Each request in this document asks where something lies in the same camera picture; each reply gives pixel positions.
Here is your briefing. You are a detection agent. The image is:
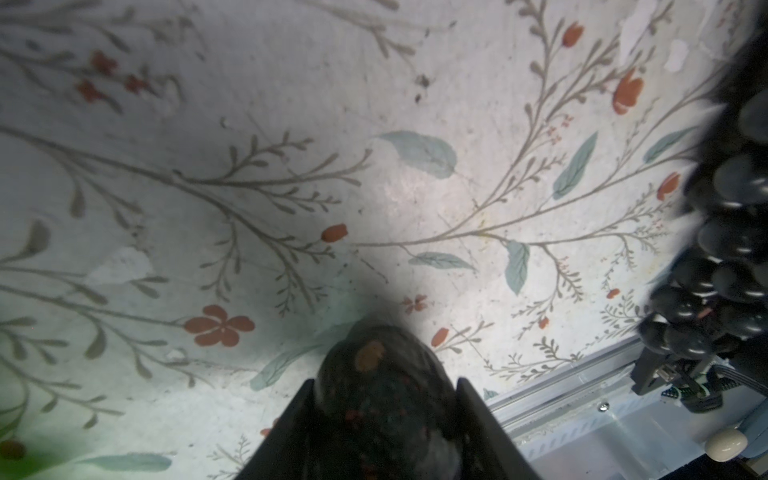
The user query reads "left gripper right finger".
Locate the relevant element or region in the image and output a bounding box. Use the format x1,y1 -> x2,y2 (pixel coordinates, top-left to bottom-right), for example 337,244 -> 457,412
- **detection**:
456,378 -> 540,480

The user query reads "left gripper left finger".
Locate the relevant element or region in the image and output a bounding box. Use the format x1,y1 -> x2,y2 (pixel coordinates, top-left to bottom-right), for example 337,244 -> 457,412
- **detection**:
235,379 -> 316,480

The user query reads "dark fake avocado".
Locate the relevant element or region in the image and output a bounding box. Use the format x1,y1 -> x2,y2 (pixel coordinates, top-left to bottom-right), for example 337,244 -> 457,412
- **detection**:
310,321 -> 462,479

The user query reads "black fake grape bunch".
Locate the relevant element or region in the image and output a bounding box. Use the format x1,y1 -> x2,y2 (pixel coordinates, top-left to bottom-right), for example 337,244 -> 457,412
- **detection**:
638,27 -> 767,360

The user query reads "floral table mat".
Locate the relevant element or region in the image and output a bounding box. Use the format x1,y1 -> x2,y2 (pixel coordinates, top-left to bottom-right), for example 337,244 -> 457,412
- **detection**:
1,1 -> 767,479

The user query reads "aluminium front rail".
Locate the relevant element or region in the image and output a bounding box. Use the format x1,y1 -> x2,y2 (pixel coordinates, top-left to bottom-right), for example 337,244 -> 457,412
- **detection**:
481,340 -> 763,479

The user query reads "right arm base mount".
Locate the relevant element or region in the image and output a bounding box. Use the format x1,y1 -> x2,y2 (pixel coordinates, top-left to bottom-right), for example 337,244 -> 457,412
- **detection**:
630,348 -> 767,414

